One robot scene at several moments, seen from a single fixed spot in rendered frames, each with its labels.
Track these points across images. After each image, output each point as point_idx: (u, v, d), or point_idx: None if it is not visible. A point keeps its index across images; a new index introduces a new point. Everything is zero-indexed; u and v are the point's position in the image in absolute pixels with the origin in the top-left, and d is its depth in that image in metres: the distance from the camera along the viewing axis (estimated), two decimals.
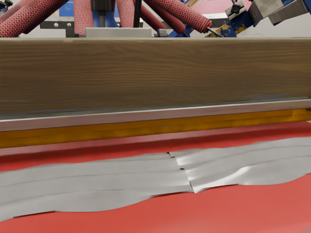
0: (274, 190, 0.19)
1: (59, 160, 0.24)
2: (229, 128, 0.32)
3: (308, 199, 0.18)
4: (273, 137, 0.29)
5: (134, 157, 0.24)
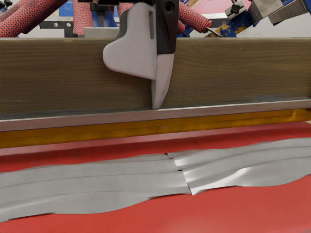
0: (273, 192, 0.19)
1: (57, 161, 0.24)
2: (228, 129, 0.32)
3: (307, 201, 0.18)
4: (272, 138, 0.29)
5: (132, 158, 0.23)
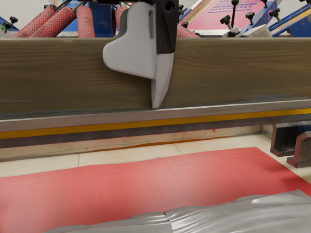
0: None
1: (73, 221, 0.29)
2: (219, 179, 0.37)
3: None
4: (256, 191, 0.34)
5: (136, 219, 0.28)
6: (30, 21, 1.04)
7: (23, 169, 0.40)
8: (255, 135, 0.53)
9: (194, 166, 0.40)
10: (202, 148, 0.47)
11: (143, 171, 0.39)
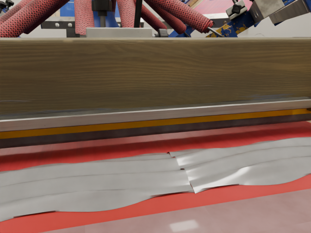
0: (275, 190, 0.19)
1: (60, 160, 0.24)
2: (230, 128, 0.32)
3: (309, 200, 0.18)
4: (273, 137, 0.29)
5: (134, 157, 0.24)
6: None
7: None
8: None
9: None
10: None
11: None
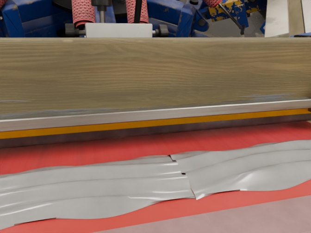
0: (276, 196, 0.19)
1: (60, 162, 0.24)
2: (231, 129, 0.32)
3: (310, 207, 0.18)
4: (274, 139, 0.29)
5: (135, 161, 0.23)
6: None
7: None
8: None
9: None
10: None
11: None
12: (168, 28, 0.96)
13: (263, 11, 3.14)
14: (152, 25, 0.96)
